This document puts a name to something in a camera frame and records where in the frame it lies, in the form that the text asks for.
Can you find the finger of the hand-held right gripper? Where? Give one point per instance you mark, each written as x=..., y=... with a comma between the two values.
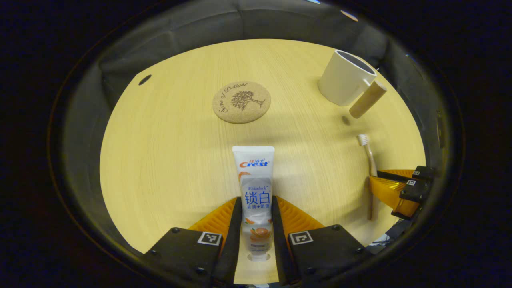
x=414, y=192
x=424, y=172

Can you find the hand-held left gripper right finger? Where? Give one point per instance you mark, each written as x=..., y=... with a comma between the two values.
x=278, y=236

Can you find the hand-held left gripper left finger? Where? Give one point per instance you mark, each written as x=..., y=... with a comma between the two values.
x=234, y=236

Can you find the white toothpaste tube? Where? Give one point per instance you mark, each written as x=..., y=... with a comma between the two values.
x=254, y=192

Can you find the wooden toothbrush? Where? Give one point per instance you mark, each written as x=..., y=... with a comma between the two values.
x=370, y=160

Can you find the round cork coaster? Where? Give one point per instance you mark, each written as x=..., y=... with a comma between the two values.
x=241, y=102

